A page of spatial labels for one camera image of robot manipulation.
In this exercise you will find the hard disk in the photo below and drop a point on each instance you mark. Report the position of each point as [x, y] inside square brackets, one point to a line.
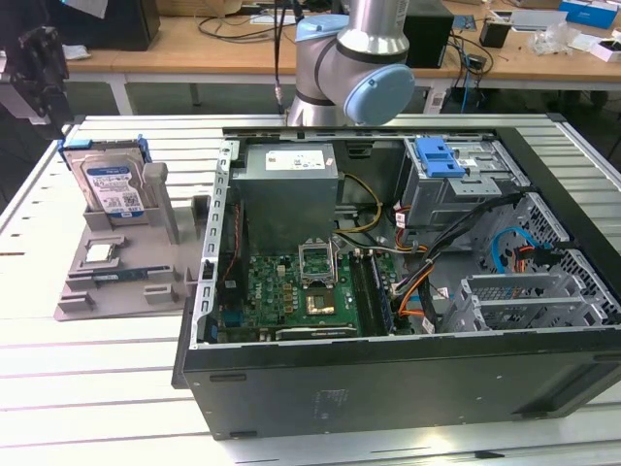
[109, 184]

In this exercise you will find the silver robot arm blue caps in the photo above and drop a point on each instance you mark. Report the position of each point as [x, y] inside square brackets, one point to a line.
[339, 63]

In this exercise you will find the grey metal disk bay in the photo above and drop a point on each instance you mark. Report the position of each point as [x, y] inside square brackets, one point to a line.
[514, 308]

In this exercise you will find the crumpled white paper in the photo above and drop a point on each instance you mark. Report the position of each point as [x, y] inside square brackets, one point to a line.
[77, 52]

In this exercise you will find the large black box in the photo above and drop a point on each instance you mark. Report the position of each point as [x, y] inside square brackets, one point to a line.
[121, 24]

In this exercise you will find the long wooden desk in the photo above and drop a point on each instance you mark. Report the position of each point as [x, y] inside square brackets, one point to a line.
[194, 58]

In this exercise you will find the silver CPU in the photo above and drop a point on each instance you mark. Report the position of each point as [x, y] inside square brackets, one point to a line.
[101, 255]

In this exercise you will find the blue RAM stick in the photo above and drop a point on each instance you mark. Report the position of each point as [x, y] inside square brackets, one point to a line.
[121, 276]

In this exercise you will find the grey parts rack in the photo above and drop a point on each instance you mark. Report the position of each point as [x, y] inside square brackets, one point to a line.
[140, 296]

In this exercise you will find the grey power supply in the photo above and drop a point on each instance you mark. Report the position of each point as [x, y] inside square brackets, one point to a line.
[291, 194]

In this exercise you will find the green motherboard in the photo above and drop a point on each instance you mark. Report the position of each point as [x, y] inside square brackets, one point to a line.
[271, 291]

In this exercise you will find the CPU socket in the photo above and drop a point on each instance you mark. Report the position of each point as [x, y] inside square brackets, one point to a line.
[320, 301]

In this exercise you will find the black graphics card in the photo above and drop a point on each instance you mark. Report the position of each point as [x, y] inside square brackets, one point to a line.
[315, 333]

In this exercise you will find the black tower box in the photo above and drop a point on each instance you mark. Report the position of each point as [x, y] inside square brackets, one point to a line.
[429, 41]

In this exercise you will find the RAM slot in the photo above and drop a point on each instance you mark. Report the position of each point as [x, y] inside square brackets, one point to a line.
[382, 293]
[361, 293]
[368, 293]
[375, 293]

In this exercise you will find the white labelled box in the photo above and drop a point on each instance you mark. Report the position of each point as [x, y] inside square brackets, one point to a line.
[435, 101]

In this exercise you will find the blue drive latch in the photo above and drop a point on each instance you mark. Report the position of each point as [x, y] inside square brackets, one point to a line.
[439, 157]

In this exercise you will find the grey optical drive cage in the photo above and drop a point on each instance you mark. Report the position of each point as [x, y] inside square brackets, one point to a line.
[436, 199]

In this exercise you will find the small black open box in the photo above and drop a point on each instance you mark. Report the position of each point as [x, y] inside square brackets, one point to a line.
[495, 34]

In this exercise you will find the black open PC case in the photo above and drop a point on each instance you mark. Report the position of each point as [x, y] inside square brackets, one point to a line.
[388, 388]

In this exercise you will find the wooden desk with clutter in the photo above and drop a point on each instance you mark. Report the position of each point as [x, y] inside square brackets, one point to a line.
[533, 68]

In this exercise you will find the grey flat box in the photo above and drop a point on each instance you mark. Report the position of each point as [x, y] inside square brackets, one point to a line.
[538, 19]

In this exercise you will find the clear plastic bags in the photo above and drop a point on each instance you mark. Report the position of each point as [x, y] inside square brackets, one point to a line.
[553, 39]

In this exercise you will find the blue cardboard box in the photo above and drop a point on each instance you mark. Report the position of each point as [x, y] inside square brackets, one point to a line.
[592, 12]

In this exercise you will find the white and black box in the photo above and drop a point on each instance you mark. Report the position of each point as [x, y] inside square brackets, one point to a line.
[606, 48]

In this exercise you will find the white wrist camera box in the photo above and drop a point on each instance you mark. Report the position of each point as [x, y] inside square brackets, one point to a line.
[14, 92]

